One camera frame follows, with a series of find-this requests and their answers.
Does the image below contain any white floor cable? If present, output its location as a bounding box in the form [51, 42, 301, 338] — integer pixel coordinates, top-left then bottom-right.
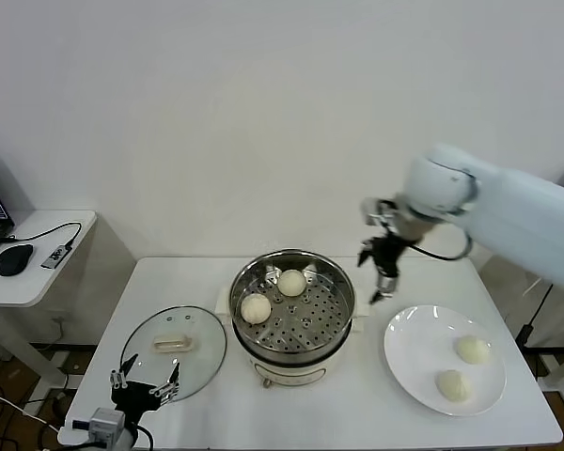
[0, 385, 61, 432]

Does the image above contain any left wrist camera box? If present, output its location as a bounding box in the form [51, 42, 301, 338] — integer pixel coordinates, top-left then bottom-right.
[88, 407, 126, 442]

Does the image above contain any stainless steel steamer basket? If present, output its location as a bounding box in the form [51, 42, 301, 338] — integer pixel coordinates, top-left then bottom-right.
[228, 251, 358, 357]

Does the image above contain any white steamed baozi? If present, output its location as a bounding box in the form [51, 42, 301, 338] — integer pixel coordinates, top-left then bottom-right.
[276, 269, 307, 298]
[435, 369, 475, 404]
[240, 293, 273, 325]
[454, 335, 493, 365]

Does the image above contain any black computer mouse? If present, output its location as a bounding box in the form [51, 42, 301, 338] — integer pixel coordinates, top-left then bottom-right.
[0, 243, 34, 277]

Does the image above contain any glass lid with cream handle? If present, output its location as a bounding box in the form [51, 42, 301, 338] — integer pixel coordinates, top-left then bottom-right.
[119, 304, 228, 404]

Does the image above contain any white round plate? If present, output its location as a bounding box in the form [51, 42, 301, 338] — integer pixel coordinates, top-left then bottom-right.
[384, 304, 508, 418]

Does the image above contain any black usb cable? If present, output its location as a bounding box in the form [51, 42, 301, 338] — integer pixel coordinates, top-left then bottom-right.
[0, 221, 84, 248]

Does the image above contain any white rounded side desk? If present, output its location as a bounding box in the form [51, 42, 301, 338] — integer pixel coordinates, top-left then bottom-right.
[0, 209, 99, 386]

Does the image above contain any black power adapter cable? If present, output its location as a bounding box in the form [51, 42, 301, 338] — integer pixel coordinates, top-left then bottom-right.
[516, 284, 555, 350]

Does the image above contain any white flat cable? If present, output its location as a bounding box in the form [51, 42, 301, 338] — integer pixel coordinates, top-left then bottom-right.
[521, 276, 546, 302]

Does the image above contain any cream electric cooker pot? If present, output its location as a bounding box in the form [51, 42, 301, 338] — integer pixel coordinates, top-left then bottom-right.
[214, 287, 372, 390]

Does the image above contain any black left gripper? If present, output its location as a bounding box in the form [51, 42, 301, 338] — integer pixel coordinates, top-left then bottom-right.
[109, 353, 181, 415]

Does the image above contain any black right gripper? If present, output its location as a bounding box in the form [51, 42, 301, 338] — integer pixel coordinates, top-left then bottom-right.
[355, 233, 409, 305]

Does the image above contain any grey usb hub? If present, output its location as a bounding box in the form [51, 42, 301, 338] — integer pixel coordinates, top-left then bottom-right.
[40, 243, 73, 271]

